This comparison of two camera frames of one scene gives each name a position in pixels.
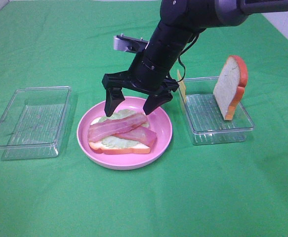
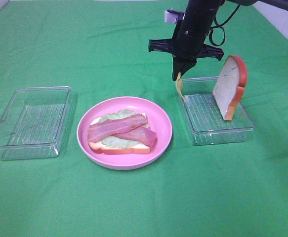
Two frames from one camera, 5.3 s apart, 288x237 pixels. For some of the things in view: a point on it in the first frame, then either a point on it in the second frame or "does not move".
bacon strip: x=116 y=126 does not move
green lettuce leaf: x=116 y=141 does not move
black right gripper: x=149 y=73 to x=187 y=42
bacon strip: x=141 y=134 does not move
